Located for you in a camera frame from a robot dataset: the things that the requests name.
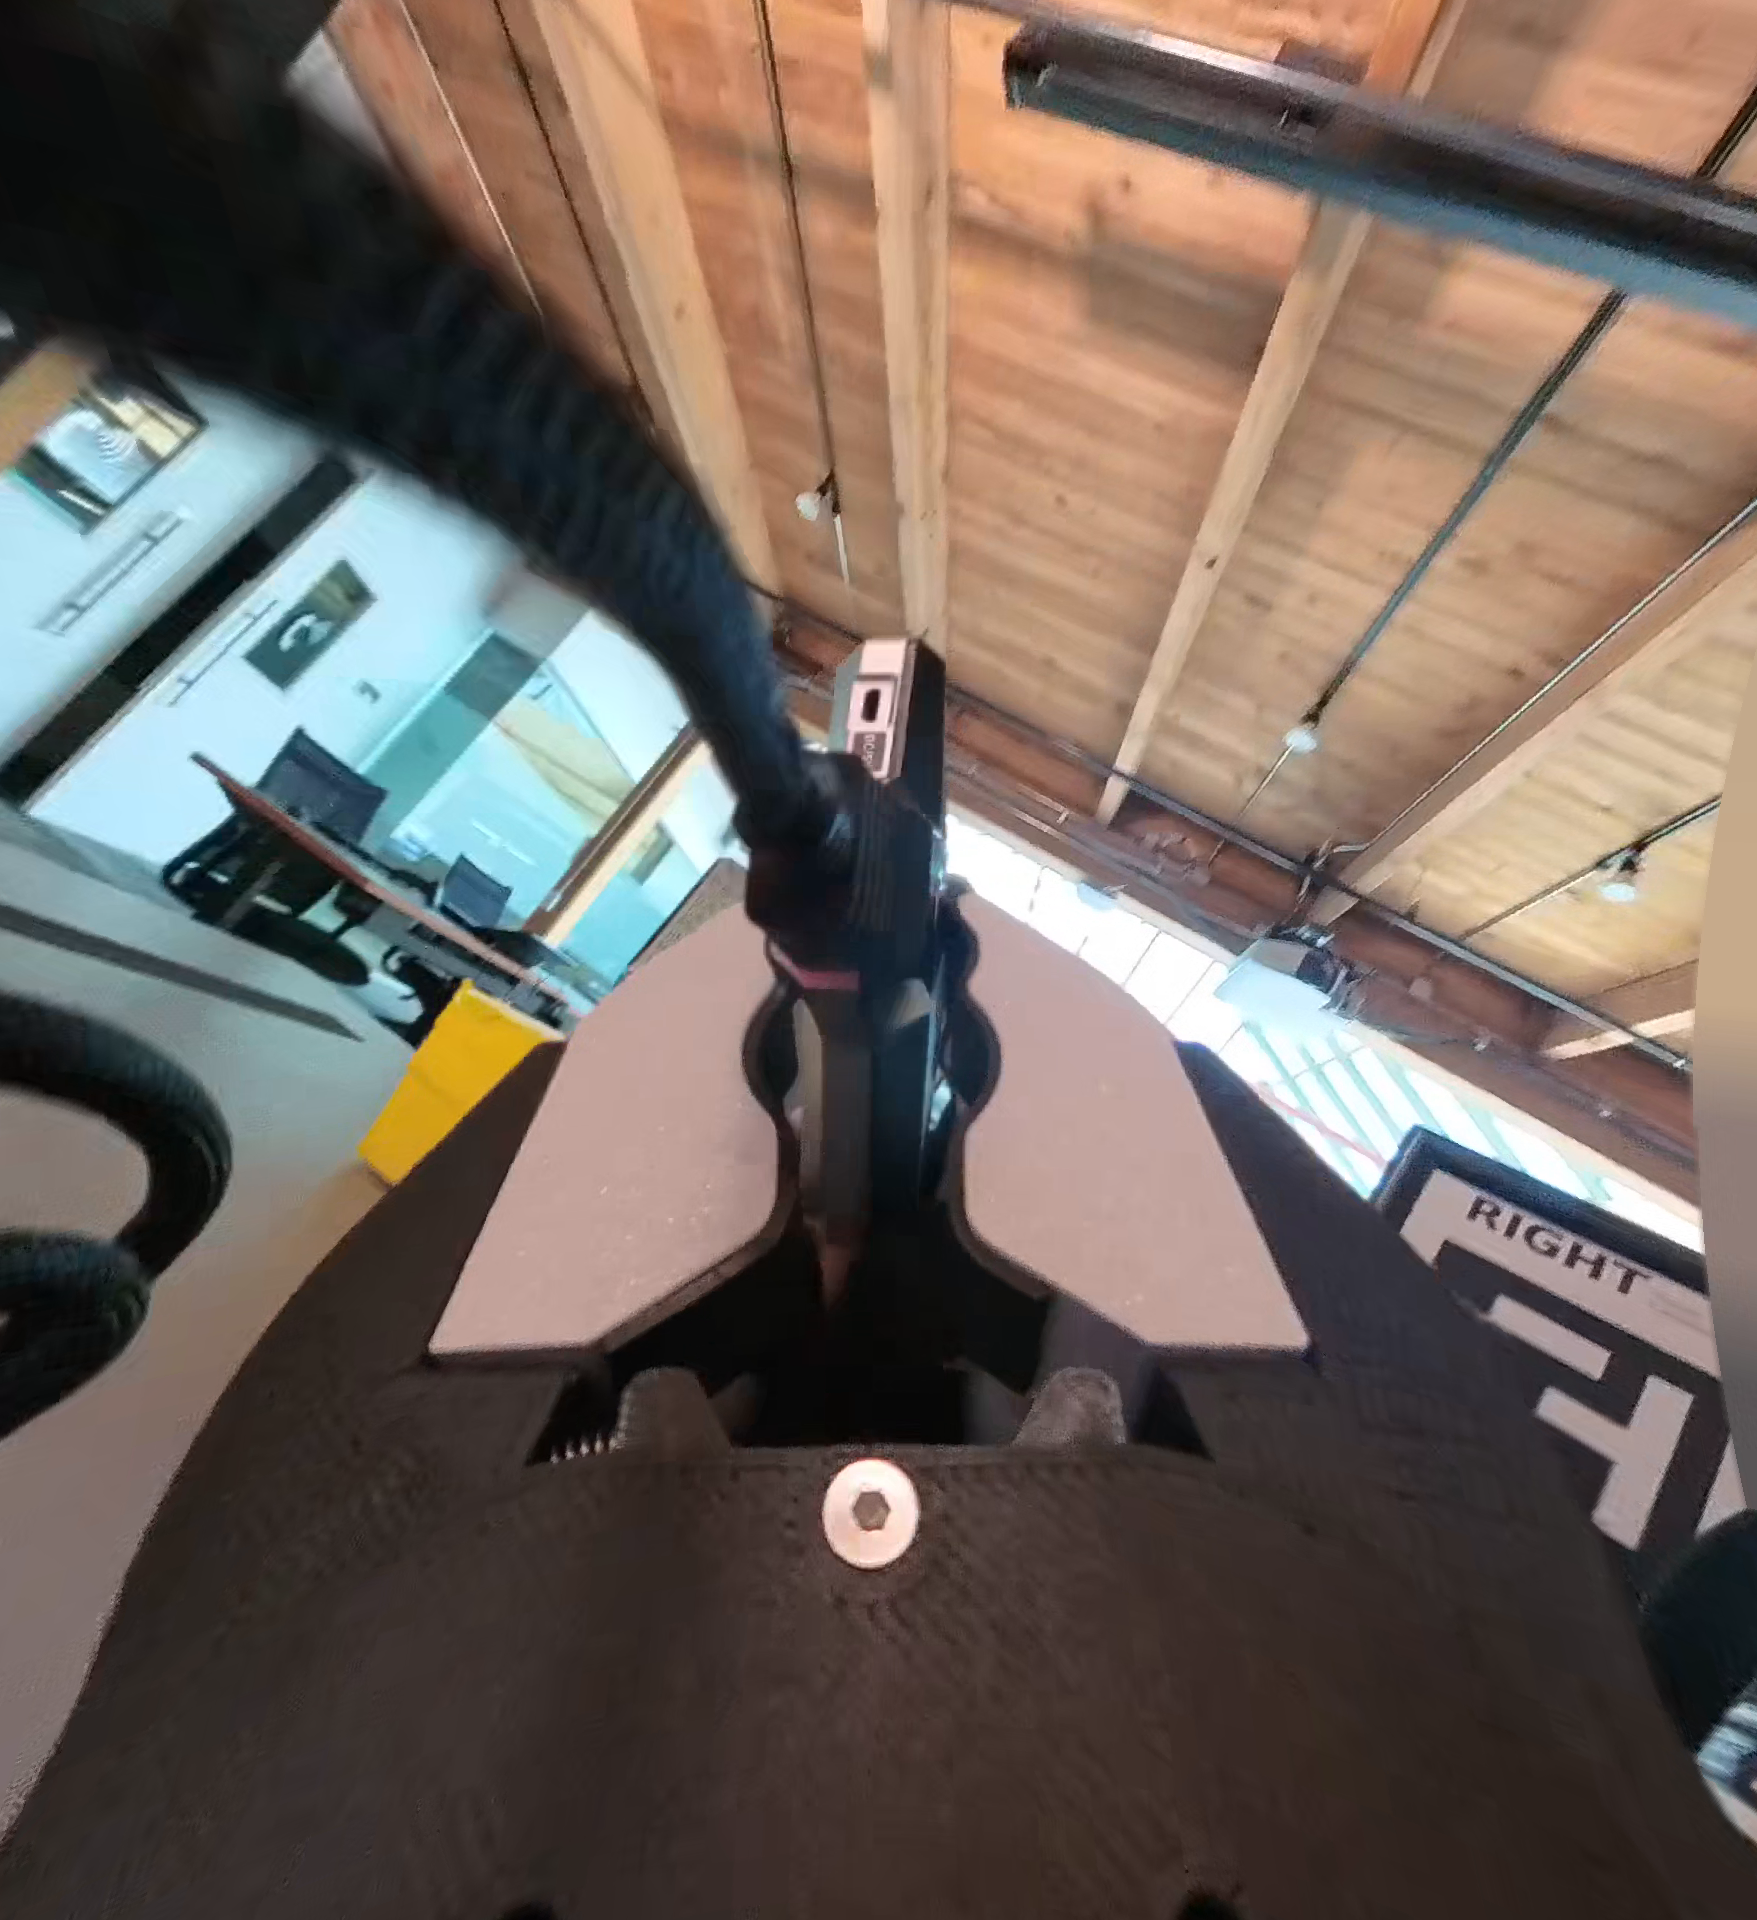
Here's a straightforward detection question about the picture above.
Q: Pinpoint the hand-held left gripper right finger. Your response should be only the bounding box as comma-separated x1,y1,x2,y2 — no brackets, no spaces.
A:
950,899,1312,1430

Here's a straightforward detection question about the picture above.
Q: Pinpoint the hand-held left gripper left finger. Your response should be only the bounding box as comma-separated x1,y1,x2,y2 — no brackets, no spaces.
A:
427,899,806,1453

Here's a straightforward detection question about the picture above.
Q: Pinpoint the yellow plastic bin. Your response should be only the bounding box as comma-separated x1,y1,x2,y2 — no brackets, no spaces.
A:
358,979,570,1187

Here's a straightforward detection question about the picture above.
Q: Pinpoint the black usb hub adapter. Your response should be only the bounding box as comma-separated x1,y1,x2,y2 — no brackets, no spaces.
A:
794,637,971,1251

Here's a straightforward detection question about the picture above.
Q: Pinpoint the black braided hdmi cable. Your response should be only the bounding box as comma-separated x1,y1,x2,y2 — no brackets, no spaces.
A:
0,0,954,1487

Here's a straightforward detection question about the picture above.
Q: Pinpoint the white ceiling projector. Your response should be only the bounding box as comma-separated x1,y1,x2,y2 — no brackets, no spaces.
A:
1215,930,1356,1024

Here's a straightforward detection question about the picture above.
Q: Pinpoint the black office chair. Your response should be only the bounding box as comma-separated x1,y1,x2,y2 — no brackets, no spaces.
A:
413,856,523,980
162,731,387,980

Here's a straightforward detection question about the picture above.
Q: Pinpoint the wooden office desk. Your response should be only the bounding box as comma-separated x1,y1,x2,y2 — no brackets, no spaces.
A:
187,751,598,1024

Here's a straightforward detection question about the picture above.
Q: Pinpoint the framed dark picture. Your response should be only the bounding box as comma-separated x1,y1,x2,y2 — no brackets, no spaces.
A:
8,376,205,536
245,558,380,694

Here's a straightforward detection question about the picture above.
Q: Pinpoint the black ceiling light track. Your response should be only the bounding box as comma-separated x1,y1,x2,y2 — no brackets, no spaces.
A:
1004,15,1757,357

